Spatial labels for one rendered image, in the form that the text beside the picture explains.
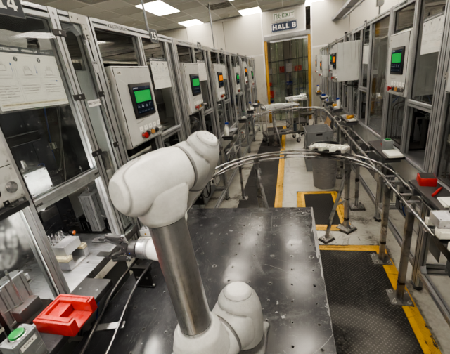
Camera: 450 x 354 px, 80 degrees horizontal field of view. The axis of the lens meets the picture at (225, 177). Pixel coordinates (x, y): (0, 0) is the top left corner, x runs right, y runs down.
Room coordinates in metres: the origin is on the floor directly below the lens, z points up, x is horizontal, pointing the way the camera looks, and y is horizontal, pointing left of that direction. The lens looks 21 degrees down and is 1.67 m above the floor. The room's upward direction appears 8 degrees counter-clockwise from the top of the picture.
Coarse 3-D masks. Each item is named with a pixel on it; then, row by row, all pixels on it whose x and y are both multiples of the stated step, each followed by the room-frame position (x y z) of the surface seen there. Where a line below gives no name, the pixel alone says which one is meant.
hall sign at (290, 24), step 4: (288, 20) 8.77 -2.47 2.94; (292, 20) 8.74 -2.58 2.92; (296, 20) 8.71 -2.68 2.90; (272, 24) 8.90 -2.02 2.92; (276, 24) 8.86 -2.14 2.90; (280, 24) 8.84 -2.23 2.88; (284, 24) 8.80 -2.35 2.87; (288, 24) 8.77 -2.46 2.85; (292, 24) 8.74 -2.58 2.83; (296, 24) 8.71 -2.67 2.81; (272, 28) 8.90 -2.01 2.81; (276, 28) 8.87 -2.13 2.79; (280, 28) 8.84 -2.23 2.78; (284, 28) 8.81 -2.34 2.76; (288, 28) 8.77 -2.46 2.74; (292, 28) 8.74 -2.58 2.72; (296, 28) 8.72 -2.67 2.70; (272, 32) 8.90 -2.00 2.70
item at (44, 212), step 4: (48, 208) 1.17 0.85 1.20; (52, 208) 1.17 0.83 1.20; (40, 212) 1.13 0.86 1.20; (44, 212) 1.13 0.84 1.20; (48, 212) 1.14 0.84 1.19; (52, 212) 1.16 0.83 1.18; (56, 212) 1.18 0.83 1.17; (40, 216) 1.11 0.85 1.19; (44, 216) 1.12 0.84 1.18; (48, 216) 1.14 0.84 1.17; (52, 216) 1.16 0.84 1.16; (40, 220) 1.11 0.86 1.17; (44, 220) 1.11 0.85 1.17
